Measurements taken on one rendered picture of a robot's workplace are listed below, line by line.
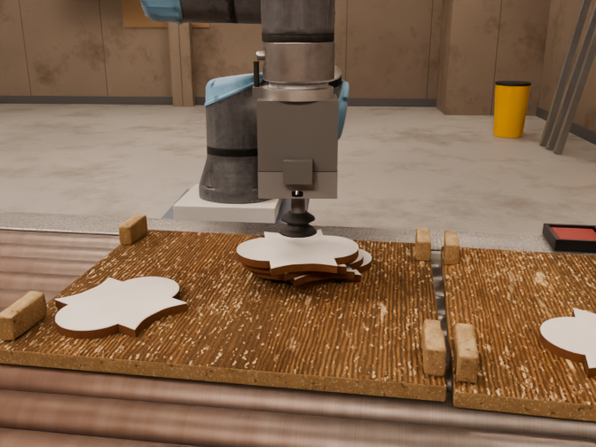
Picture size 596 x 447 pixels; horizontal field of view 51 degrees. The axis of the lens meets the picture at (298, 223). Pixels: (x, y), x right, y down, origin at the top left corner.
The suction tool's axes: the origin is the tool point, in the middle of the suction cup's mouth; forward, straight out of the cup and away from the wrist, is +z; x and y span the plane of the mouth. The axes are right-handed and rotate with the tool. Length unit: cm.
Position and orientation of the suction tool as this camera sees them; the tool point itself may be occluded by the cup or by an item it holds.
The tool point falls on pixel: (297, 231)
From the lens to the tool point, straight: 70.9
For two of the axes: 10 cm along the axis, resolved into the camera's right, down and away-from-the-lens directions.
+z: 0.0, 9.5, 3.1
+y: 10.0, 0.0, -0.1
